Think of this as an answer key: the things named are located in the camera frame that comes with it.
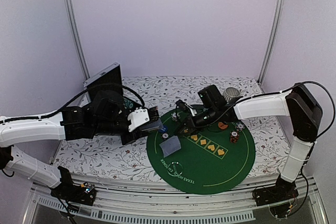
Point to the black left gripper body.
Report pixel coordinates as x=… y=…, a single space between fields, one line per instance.
x=133 y=137

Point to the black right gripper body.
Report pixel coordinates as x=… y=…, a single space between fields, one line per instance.
x=194 y=125

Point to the black white chip stack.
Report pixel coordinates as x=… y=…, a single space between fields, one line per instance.
x=175 y=117

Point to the orange big blind button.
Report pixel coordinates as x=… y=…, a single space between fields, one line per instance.
x=222 y=125

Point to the red chip stack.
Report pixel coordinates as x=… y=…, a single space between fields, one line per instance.
x=234 y=137

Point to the blue playing card deck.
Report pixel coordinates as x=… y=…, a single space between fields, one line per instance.
x=151 y=126

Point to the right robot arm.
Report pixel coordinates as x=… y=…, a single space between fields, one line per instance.
x=296 y=102

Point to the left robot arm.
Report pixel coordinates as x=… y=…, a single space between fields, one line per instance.
x=69 y=123

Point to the blue small blind button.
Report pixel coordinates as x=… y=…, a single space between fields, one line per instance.
x=162 y=130

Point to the round green poker mat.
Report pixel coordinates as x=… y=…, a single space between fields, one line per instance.
x=211 y=163

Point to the clear dealer button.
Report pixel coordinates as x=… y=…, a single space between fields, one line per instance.
x=175 y=169

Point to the aluminium poker chip case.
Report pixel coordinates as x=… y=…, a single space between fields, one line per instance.
x=107 y=85

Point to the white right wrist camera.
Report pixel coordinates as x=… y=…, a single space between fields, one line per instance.
x=185 y=107

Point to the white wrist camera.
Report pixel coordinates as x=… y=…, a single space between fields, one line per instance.
x=137 y=118
x=185 y=107

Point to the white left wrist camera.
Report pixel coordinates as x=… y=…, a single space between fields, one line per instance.
x=137 y=118

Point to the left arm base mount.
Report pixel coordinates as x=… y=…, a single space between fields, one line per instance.
x=84 y=193

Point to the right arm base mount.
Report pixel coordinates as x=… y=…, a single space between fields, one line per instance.
x=283 y=195

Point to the left aluminium corner post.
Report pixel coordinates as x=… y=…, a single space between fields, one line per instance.
x=76 y=38

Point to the aluminium corner post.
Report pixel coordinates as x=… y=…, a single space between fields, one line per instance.
x=271 y=41
x=76 y=38

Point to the right aluminium corner post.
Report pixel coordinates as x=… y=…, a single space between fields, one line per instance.
x=271 y=41

